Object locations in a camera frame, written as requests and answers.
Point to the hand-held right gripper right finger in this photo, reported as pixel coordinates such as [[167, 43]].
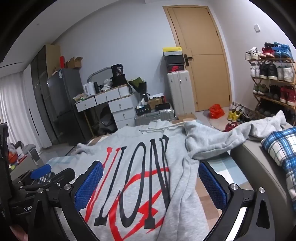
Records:
[[212, 187]]

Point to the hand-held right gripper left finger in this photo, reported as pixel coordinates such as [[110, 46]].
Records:
[[89, 185]]

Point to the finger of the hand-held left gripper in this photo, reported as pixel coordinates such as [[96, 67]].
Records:
[[40, 172], [63, 174]]

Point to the grey printed hoodie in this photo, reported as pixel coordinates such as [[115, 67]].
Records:
[[180, 143]]

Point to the black plaid cloth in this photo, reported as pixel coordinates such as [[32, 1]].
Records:
[[45, 178]]

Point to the grey ottoman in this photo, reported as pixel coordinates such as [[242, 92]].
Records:
[[22, 165]]

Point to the checked bed sheet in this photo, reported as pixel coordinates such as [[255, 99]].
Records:
[[219, 168]]

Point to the orange round object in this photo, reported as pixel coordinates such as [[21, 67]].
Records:
[[12, 156]]

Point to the grey upholstered headboard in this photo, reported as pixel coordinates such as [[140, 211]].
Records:
[[254, 166]]

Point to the grey floor mat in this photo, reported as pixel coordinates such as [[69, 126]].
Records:
[[215, 124]]

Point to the white curtain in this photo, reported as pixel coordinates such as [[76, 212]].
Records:
[[16, 104]]

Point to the grey refrigerator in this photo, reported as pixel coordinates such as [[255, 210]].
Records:
[[67, 99]]

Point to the orange plastic bag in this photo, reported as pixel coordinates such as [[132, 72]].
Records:
[[216, 112]]

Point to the blue plaid blanket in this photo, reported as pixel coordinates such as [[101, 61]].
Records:
[[279, 148]]

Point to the tall dark cabinet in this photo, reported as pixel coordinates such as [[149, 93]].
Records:
[[41, 92]]

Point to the white desk with drawers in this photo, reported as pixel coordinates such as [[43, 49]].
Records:
[[122, 106]]

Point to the white kettle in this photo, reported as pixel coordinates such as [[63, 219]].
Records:
[[89, 89]]

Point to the silver suitcase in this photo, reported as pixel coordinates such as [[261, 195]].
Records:
[[150, 117]]

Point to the slim black box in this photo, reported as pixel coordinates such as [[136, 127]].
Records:
[[143, 110]]

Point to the flat black box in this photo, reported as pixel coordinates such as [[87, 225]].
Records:
[[164, 107]]

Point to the white cabinet with boxes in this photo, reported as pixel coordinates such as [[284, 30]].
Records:
[[180, 92]]

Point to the small brown box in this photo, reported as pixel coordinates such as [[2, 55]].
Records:
[[156, 102]]

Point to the arched mirror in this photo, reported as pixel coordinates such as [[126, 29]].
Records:
[[97, 75]]

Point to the black cloth bag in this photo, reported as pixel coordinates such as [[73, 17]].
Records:
[[119, 81]]

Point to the green bouquet black wrap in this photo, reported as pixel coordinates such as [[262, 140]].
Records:
[[141, 87]]

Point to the wooden door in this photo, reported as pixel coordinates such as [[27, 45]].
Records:
[[203, 76]]

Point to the open cardboard box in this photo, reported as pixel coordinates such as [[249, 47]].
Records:
[[74, 63]]

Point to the black labelled bucket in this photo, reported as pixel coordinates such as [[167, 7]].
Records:
[[117, 69]]

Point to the black shoe box red logo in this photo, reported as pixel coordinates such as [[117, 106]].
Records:
[[177, 68]]

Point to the wooden shoe rack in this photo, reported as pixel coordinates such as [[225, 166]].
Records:
[[272, 60]]

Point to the white light switch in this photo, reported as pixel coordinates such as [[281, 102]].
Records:
[[256, 27]]

